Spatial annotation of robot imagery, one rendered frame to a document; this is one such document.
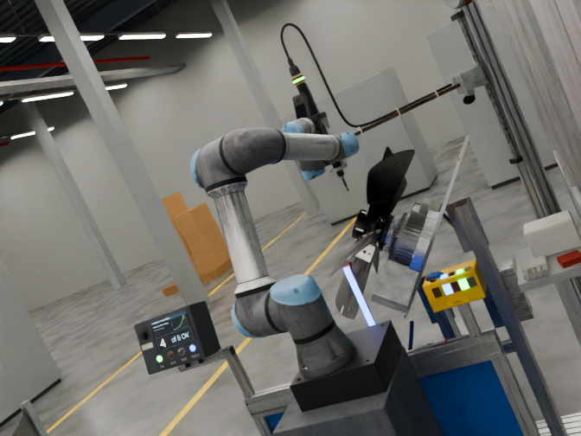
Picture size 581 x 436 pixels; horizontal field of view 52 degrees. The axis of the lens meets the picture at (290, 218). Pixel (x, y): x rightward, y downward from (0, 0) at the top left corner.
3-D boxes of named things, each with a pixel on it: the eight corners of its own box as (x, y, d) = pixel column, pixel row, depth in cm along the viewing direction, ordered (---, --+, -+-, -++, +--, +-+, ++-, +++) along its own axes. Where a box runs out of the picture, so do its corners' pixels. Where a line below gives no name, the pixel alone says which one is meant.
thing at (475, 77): (480, 86, 233) (472, 66, 232) (490, 82, 226) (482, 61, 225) (458, 96, 231) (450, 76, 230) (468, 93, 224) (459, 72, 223)
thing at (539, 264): (546, 259, 211) (544, 253, 211) (550, 274, 198) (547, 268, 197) (522, 266, 214) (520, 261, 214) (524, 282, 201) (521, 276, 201)
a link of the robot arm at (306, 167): (327, 173, 184) (312, 141, 183) (300, 184, 191) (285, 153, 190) (339, 166, 191) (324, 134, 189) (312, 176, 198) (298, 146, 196)
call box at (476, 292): (488, 289, 180) (475, 257, 178) (488, 302, 171) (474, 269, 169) (438, 304, 186) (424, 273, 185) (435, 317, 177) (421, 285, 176)
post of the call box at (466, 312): (481, 331, 180) (465, 295, 179) (481, 336, 178) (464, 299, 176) (471, 334, 182) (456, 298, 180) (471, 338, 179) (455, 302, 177)
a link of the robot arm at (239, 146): (247, 115, 146) (355, 124, 184) (217, 131, 153) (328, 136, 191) (258, 160, 145) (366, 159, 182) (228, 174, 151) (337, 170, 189)
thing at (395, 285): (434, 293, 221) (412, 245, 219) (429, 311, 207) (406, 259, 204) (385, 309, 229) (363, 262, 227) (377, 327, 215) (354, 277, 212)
